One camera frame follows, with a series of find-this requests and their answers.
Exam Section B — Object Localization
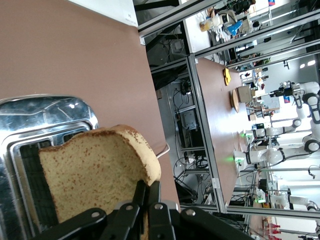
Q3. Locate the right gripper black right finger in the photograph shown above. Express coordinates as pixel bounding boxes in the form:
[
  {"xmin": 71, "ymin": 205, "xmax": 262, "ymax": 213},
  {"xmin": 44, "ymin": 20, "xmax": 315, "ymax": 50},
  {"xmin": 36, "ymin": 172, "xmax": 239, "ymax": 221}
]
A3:
[{"xmin": 146, "ymin": 179, "xmax": 254, "ymax": 240}]

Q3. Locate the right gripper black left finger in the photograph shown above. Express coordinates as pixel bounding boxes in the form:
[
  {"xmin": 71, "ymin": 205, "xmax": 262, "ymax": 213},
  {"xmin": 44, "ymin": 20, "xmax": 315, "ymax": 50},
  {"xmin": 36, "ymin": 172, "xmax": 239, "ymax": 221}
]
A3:
[{"xmin": 32, "ymin": 179, "xmax": 147, "ymax": 240}]

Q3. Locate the slice of brown bread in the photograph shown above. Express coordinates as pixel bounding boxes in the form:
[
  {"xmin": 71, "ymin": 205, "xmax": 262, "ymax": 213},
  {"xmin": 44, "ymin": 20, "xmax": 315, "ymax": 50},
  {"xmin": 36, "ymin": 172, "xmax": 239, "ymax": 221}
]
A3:
[{"xmin": 38, "ymin": 124, "xmax": 162, "ymax": 240}]

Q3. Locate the beige and chrome toaster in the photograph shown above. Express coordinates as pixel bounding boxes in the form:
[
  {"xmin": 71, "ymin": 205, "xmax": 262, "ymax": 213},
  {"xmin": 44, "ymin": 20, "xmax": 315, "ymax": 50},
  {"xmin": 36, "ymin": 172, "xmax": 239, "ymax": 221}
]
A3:
[{"xmin": 0, "ymin": 94, "xmax": 100, "ymax": 240}]

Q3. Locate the background wooden plate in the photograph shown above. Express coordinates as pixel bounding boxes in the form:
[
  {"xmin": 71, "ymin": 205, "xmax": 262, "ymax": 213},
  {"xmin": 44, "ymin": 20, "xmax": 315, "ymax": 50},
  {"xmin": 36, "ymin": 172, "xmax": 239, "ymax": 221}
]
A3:
[{"xmin": 230, "ymin": 89, "xmax": 240, "ymax": 113}]

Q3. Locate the grey computer box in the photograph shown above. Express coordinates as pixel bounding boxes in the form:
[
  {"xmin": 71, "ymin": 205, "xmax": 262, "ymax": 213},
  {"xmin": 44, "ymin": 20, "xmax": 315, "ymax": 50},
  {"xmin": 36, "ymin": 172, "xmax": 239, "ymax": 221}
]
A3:
[{"xmin": 179, "ymin": 109, "xmax": 199, "ymax": 131}]

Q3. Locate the neighbouring brown table cover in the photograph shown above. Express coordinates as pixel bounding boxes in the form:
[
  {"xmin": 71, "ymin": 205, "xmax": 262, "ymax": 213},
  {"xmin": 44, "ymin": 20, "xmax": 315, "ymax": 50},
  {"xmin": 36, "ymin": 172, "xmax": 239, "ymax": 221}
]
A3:
[{"xmin": 196, "ymin": 57, "xmax": 251, "ymax": 205}]

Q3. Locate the background yellow oven mitt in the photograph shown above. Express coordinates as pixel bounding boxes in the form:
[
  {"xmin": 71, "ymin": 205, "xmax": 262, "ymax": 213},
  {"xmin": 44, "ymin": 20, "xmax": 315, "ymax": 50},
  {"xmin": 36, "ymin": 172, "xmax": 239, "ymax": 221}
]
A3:
[{"xmin": 222, "ymin": 67, "xmax": 232, "ymax": 87}]

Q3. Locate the orange jar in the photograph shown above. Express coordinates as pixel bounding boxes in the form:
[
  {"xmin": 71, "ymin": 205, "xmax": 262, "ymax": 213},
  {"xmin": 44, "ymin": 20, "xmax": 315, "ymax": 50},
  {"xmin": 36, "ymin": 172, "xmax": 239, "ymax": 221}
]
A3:
[{"xmin": 199, "ymin": 19, "xmax": 213, "ymax": 32}]

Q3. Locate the blue background object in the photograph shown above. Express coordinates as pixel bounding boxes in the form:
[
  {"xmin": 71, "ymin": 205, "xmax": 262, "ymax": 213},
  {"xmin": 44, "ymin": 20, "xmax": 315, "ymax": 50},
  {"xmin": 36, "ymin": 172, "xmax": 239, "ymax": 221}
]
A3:
[{"xmin": 226, "ymin": 21, "xmax": 243, "ymax": 36}]

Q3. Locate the white panel with label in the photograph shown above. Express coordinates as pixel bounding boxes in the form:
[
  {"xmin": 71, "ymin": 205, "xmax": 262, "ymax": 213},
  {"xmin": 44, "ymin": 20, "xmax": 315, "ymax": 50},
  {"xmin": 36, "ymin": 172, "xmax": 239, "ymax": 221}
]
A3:
[{"xmin": 66, "ymin": 0, "xmax": 139, "ymax": 28}]

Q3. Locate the white toaster power cable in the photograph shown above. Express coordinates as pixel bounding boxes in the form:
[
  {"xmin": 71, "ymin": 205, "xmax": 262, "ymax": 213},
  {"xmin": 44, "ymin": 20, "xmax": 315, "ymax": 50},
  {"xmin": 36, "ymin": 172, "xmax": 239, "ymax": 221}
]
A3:
[{"xmin": 151, "ymin": 143, "xmax": 171, "ymax": 159}]

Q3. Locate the neighbouring aluminium frame post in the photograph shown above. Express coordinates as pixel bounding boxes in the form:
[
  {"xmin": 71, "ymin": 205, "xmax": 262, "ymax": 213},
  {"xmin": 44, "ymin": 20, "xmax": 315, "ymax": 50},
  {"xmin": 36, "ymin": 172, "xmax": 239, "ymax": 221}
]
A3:
[{"xmin": 186, "ymin": 53, "xmax": 229, "ymax": 214}]

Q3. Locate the aluminium frame with bracket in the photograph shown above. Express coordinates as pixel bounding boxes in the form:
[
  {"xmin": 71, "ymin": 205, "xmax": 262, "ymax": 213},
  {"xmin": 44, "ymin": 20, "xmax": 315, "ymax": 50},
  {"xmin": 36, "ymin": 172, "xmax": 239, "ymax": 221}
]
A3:
[{"xmin": 133, "ymin": 0, "xmax": 226, "ymax": 47}]

